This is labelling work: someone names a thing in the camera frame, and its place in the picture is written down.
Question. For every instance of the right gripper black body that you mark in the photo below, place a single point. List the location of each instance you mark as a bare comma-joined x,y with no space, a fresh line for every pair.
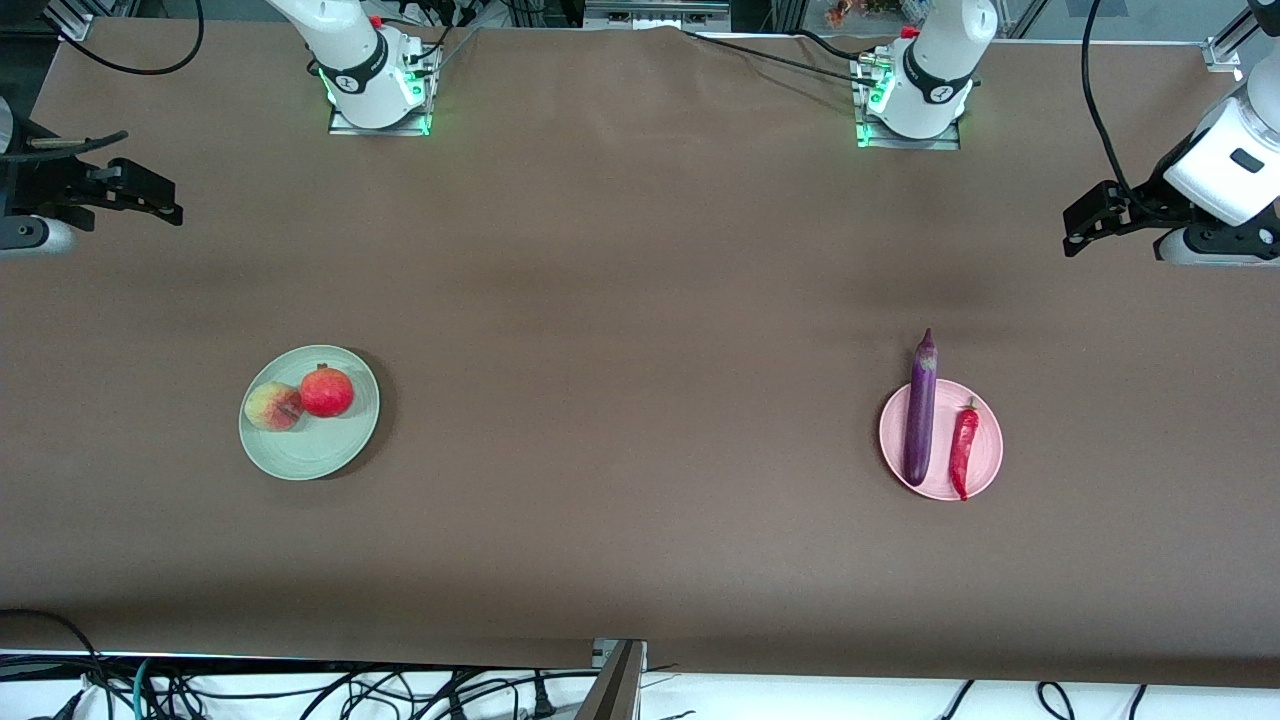
42,186

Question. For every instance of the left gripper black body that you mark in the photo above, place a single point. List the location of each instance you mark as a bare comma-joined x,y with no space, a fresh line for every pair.
1150,203

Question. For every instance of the yellow red peach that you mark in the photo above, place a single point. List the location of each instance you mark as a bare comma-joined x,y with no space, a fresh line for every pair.
268,408

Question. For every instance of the red pomegranate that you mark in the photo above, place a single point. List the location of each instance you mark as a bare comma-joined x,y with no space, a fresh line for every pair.
327,392

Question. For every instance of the red chili pepper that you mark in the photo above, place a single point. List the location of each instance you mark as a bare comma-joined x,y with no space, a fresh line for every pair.
963,445

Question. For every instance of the long purple eggplant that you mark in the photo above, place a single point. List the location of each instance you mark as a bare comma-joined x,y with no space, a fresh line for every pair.
920,420

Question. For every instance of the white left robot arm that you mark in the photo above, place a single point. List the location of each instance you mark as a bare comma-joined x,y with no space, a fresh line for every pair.
935,60

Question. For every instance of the pink round plate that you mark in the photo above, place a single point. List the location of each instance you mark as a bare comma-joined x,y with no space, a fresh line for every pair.
990,440

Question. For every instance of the pale green round plate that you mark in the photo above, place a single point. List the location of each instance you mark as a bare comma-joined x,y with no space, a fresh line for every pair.
320,450

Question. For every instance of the colourful toy items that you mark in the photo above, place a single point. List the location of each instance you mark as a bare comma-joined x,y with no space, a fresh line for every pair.
860,12

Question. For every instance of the large table cover sheet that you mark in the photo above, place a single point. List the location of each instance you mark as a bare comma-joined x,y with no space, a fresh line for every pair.
600,560

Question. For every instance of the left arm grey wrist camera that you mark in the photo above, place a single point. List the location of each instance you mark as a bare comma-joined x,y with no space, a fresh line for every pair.
1210,248

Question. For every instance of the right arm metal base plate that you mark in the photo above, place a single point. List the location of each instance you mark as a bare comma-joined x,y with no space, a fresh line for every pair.
342,124

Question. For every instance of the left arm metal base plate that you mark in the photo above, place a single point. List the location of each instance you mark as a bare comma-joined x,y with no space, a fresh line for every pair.
872,138

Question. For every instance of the aluminium frame profile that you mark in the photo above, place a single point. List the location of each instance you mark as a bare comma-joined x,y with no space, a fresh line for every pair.
650,15

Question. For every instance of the grey metal camera post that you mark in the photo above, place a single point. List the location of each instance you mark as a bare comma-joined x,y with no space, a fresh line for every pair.
612,690

